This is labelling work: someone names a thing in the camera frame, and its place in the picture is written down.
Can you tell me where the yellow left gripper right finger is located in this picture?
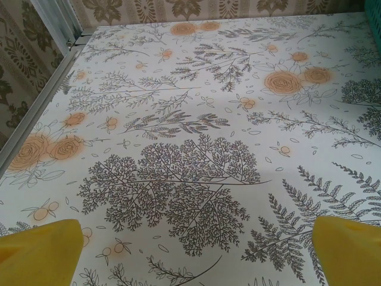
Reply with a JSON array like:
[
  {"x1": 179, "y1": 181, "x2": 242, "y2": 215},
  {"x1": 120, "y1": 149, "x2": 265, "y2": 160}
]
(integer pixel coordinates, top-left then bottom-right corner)
[{"x1": 311, "y1": 215, "x2": 381, "y2": 286}]

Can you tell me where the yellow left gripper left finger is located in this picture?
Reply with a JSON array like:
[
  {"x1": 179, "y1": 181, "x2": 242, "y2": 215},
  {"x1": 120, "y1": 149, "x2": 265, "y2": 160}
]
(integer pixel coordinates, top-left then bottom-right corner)
[{"x1": 0, "y1": 219, "x2": 83, "y2": 286}]

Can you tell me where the floral table cover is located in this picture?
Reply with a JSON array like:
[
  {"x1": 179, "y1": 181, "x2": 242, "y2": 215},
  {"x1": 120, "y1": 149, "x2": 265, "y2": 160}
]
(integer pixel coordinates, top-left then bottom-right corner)
[{"x1": 0, "y1": 13, "x2": 381, "y2": 286}]

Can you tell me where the teal plastic basket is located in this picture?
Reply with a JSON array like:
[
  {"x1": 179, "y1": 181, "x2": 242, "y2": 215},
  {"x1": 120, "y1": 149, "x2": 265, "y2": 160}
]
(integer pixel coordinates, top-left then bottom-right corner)
[{"x1": 363, "y1": 0, "x2": 381, "y2": 51}]

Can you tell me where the aluminium side rail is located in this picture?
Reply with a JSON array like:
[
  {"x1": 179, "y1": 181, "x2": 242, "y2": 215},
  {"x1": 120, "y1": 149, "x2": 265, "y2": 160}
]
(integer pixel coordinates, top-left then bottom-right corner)
[{"x1": 0, "y1": 49, "x2": 82, "y2": 176}]

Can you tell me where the aluminium frame post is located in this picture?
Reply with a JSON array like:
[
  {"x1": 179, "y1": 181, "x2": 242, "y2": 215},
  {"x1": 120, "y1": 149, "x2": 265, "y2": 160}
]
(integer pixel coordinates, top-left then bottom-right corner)
[{"x1": 31, "y1": 0, "x2": 83, "y2": 57}]

